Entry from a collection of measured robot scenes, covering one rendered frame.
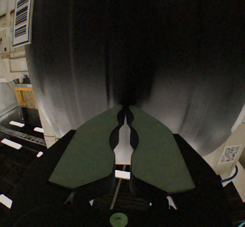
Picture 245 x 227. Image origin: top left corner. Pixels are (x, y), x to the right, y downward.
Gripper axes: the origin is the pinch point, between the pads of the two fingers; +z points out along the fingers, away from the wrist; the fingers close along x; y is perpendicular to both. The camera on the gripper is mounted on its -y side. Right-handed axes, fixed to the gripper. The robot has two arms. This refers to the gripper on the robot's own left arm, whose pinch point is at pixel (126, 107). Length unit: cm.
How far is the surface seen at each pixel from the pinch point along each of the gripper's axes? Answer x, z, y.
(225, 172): 37, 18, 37
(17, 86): -579, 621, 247
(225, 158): 33.4, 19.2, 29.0
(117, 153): -0.9, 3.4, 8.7
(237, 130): 34.0, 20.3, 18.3
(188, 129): 6.5, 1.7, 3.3
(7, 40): -337, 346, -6
